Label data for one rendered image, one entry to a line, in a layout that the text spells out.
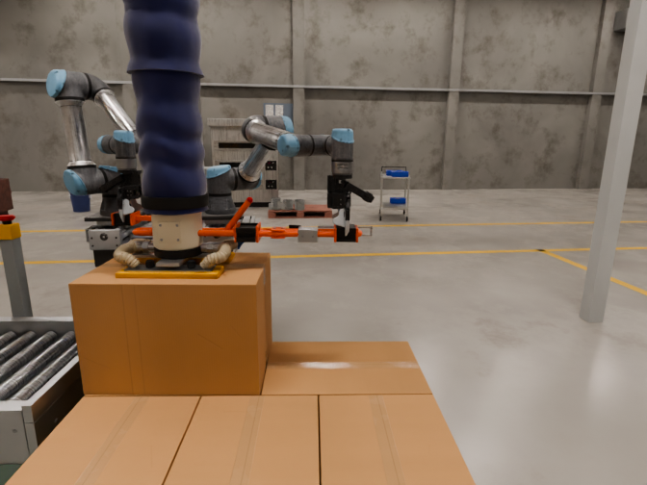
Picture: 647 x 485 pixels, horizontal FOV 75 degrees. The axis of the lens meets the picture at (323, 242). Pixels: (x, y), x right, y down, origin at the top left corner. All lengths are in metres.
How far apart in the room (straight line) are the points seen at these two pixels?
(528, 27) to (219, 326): 13.67
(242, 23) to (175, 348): 11.44
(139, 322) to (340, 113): 11.18
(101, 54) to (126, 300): 11.75
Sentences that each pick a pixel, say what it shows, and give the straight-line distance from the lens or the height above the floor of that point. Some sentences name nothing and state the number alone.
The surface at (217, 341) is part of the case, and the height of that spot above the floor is 0.75.
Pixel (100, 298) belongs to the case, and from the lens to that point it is 1.55.
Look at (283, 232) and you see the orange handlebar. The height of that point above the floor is 1.08.
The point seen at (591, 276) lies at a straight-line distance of 3.95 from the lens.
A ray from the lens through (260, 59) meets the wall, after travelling 12.36.
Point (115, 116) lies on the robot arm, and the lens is 2.15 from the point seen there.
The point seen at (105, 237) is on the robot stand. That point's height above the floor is 0.96.
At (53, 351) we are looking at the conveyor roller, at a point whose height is 0.54.
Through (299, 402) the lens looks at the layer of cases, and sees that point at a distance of 1.51.
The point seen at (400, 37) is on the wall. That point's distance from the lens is 12.99.
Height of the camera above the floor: 1.40
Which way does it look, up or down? 14 degrees down
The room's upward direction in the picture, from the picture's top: 1 degrees clockwise
